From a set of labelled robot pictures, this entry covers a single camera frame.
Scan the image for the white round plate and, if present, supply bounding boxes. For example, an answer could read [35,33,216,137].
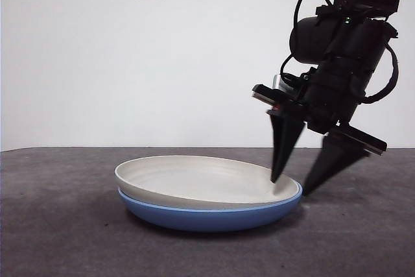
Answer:
[113,155,301,210]

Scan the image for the blue round plate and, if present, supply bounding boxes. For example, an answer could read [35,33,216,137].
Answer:
[117,182,304,233]

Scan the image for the pale grey camera box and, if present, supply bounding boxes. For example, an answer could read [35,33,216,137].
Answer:
[272,74,294,93]

